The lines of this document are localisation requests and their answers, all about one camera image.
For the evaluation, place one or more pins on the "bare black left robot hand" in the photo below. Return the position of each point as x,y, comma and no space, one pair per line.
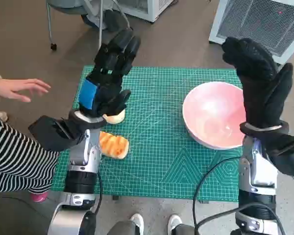
107,73

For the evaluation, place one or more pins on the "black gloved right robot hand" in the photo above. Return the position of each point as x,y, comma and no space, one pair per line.
257,80

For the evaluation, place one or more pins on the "round toy bread bun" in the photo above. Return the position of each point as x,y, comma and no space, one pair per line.
115,118

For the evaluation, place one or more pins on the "pink bowl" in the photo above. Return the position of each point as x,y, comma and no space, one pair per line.
210,110

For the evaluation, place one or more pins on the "long grilled toy bread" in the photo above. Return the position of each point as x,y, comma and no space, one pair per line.
114,145

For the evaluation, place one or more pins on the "large white mesh appliance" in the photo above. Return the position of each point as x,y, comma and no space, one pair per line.
254,22

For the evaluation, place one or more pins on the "white mesh cabinet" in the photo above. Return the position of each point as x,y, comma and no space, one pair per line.
147,7

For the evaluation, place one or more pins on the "grey chair with metal legs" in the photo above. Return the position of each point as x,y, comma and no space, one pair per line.
63,5

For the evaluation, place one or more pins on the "person's hand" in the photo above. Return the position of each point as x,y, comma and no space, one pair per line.
22,89

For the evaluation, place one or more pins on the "green cutting mat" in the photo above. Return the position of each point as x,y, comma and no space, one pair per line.
156,147

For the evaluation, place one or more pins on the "white shoe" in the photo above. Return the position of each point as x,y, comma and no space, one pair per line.
137,220
3,116
174,221

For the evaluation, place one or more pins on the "pink shoe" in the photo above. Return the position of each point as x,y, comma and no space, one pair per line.
39,196

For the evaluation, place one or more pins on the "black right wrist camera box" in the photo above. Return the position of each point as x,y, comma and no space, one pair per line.
286,156

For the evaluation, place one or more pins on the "black table bracket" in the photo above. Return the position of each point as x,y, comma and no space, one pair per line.
115,197

